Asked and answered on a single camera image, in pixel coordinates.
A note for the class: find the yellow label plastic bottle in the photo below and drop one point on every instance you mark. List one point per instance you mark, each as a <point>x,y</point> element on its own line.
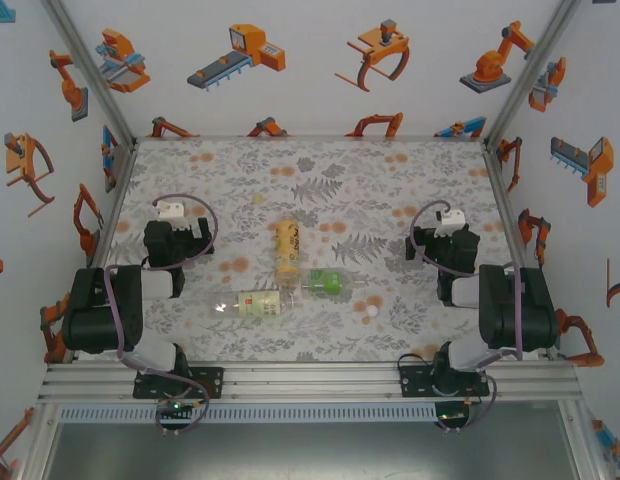
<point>287,250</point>

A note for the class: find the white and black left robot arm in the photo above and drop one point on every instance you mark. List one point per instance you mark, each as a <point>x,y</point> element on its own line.
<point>100,310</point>

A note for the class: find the yellow bottle cap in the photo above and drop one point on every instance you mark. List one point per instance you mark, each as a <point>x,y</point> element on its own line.
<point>258,199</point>

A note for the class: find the white bottle cap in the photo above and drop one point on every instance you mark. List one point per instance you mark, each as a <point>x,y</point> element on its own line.
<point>373,311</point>

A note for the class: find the green-lit controller board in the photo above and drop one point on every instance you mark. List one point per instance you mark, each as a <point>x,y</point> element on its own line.
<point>450,415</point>
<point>176,406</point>

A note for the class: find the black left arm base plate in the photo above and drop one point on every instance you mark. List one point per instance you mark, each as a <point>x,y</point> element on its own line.
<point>212,382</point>

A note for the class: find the aluminium frame leg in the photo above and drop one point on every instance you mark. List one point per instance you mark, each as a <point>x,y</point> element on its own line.
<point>585,445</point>
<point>37,445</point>

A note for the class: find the pale green tea label bottle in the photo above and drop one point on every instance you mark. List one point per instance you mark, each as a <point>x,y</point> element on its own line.
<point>260,304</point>

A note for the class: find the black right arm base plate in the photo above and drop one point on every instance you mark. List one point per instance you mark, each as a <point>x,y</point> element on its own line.
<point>415,382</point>

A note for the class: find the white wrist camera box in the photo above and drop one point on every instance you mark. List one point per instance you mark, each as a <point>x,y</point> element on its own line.
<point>171,211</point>
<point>451,220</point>

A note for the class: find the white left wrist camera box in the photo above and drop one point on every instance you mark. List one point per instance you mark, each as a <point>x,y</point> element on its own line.
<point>171,211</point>

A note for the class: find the small green label plastic bottle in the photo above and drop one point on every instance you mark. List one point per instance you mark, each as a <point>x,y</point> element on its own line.
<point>325,282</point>

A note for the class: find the aluminium side rail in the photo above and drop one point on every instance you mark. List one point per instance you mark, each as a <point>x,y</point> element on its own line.
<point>121,175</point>
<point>500,200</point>

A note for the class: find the floral patterned table cover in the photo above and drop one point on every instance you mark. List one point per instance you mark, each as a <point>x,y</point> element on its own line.
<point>340,165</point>

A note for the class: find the aluminium frame rail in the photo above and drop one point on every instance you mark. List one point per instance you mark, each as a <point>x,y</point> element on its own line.
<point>310,382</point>

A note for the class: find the aluminium frame post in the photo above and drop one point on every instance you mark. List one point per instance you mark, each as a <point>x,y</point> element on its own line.
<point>535,70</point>
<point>90,75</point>

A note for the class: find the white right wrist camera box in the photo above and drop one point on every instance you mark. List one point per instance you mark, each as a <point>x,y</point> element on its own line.
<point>451,220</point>

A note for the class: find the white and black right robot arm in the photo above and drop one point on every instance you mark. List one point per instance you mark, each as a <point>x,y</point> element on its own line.
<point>515,310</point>

